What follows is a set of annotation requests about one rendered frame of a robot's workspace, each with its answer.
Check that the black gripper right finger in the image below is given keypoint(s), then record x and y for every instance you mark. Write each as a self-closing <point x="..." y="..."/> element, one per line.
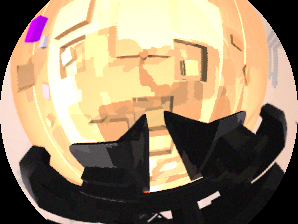
<point x="195" y="141"/>

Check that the purple block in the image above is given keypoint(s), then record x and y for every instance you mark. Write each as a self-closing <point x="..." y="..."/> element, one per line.
<point x="34" y="32"/>

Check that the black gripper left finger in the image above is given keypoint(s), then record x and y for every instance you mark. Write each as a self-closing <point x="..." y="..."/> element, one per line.
<point x="131" y="151"/>

